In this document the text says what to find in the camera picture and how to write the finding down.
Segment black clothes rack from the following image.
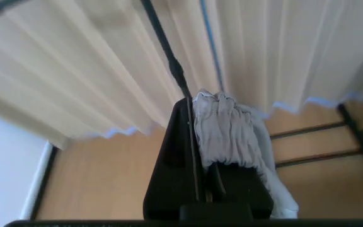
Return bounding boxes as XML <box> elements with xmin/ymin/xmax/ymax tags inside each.
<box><xmin>0</xmin><ymin>0</ymin><xmax>363</xmax><ymax>178</ymax></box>

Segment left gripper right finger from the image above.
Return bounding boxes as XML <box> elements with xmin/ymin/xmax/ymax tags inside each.
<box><xmin>206</xmin><ymin>161</ymin><xmax>275</xmax><ymax>220</ymax></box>

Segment beige curtain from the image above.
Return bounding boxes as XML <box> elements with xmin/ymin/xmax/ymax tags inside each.
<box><xmin>0</xmin><ymin>0</ymin><xmax>363</xmax><ymax>149</ymax></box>

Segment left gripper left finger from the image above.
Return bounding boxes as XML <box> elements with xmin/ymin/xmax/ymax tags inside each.
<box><xmin>142</xmin><ymin>96</ymin><xmax>206</xmax><ymax>221</ymax></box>

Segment pale grey shorts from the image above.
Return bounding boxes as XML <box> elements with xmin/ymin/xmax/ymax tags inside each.
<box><xmin>191</xmin><ymin>88</ymin><xmax>300</xmax><ymax>219</ymax></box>

